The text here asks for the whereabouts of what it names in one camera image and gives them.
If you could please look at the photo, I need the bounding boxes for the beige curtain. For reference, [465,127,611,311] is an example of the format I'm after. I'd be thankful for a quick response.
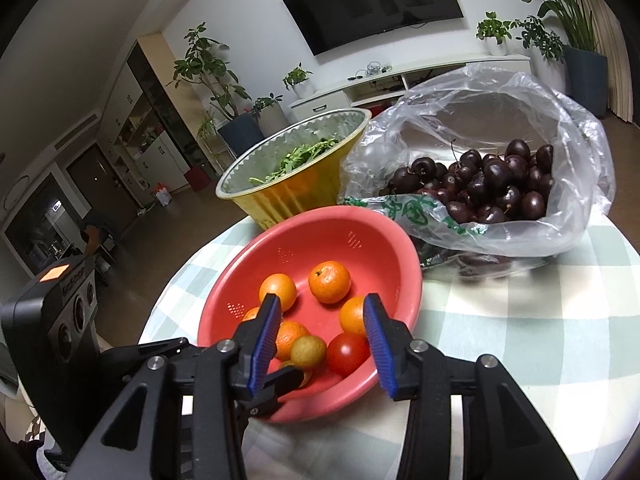
[575,0,638,123]

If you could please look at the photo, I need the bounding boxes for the wall-mounted black television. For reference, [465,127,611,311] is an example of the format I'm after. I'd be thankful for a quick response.
[277,0,465,57]

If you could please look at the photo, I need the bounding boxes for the clear plastic bag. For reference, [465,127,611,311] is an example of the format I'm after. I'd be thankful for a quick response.
[340,64,617,271]

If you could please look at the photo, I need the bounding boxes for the tall leafy plant grey pot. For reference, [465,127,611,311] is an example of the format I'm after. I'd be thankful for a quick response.
[172,22,266,157]

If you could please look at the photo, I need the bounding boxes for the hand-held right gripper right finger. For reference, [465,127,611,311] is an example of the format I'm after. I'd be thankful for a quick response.
[362,294,581,480]

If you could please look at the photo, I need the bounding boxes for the pile of dark cherries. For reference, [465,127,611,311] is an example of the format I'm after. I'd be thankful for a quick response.
[380,139,556,226]

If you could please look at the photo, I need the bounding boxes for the yellow-brown longan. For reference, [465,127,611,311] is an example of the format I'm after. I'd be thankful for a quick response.
[279,360,315,390]
[290,336,328,368]

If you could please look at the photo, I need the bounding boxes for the white television cabinet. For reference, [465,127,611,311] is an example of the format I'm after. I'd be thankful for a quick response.
[289,54,532,123]

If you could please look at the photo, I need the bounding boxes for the red box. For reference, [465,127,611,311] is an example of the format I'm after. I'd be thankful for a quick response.
[183,166,221,192]

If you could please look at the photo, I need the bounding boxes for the broad-leaf plant dark pot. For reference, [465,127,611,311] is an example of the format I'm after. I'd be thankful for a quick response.
[500,0,610,118]

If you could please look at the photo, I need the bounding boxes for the white wire rack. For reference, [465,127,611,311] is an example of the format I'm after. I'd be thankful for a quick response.
[197,115,236,173]

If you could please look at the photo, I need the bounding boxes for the dark-leaf plant white pot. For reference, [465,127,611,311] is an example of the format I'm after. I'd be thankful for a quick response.
[512,16,568,93]

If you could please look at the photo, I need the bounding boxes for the red plastic colander bowl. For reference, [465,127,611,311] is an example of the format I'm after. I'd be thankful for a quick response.
[197,206,423,423]

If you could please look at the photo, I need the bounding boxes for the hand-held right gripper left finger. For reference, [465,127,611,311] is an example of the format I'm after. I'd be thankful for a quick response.
[75,294,283,480]

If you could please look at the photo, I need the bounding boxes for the small plant ribbed white pot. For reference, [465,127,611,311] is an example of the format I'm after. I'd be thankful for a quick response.
[250,92,290,138]

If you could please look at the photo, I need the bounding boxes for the gold foil bowl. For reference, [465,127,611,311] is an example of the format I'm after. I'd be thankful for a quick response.
[215,108,372,231]

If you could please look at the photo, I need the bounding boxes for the tall display cabinet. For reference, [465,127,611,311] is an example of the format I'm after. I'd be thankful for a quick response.
[125,32,201,193]

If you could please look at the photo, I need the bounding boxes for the red tomato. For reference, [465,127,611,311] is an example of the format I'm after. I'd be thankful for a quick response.
[326,332,372,378]

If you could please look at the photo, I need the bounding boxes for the green leafy vegetables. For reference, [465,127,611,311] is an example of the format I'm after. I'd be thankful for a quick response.
[249,137,341,186]

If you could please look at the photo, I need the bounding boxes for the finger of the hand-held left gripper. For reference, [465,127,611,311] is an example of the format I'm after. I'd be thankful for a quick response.
[100,337,191,365]
[247,366,305,418]

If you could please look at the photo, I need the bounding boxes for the dark wooden door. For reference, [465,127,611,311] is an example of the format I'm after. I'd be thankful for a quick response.
[65,142,143,216]

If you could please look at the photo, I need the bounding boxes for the small bushy plant white pot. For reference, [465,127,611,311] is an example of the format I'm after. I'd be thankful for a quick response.
[475,11,513,57]

